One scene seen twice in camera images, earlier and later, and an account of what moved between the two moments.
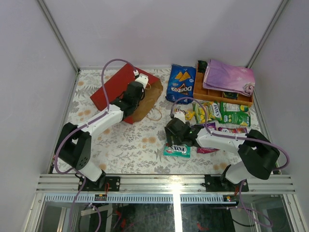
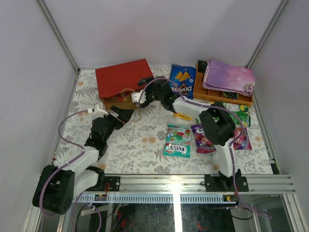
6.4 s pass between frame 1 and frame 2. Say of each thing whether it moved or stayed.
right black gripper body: moved
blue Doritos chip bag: stayed
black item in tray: stayed
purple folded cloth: stayed
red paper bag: moved
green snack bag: stayed
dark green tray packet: stayed
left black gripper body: moved
